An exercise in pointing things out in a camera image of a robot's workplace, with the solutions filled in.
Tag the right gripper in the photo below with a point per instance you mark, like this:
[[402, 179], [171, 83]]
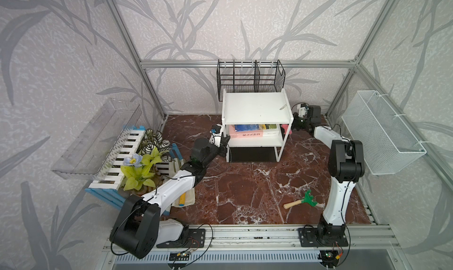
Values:
[[295, 115]]

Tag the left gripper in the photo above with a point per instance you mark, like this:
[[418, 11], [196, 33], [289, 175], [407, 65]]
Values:
[[221, 149]]

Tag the white two-tier bookshelf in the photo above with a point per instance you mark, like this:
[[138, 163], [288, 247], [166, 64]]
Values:
[[256, 109]]

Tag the pink cloth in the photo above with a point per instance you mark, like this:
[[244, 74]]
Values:
[[286, 129]]

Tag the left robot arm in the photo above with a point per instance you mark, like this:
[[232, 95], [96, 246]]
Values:
[[139, 227]]

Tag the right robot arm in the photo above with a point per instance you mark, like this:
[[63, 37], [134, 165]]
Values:
[[346, 165]]

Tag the blue book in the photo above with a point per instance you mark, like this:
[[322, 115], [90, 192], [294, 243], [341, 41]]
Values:
[[247, 128]]

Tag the striped leaf plant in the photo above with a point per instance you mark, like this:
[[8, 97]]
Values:
[[154, 139]]

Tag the green artificial plant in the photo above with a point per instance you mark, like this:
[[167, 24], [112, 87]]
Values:
[[138, 170]]

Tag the green toy rake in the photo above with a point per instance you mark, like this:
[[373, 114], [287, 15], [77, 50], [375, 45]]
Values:
[[307, 199]]

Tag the blue white picket crate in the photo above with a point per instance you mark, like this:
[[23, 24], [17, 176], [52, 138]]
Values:
[[110, 189]]

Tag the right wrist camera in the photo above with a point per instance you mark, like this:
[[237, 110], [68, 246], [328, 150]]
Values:
[[302, 112]]

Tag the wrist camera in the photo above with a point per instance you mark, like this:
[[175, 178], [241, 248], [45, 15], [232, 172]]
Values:
[[302, 112], [216, 135]]

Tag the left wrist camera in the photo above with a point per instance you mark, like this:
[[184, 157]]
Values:
[[216, 135]]

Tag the white wire basket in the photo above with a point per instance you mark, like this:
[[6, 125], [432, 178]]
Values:
[[389, 144]]

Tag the black wire basket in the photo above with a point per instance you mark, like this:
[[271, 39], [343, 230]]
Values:
[[249, 77]]

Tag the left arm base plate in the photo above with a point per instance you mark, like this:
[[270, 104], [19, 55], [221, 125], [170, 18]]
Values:
[[190, 238]]

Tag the clear plastic wall shelf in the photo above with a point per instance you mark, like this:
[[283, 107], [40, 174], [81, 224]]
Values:
[[94, 151]]

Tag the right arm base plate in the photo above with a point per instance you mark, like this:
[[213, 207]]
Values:
[[330, 236]]

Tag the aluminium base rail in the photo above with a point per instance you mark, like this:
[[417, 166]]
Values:
[[286, 238]]

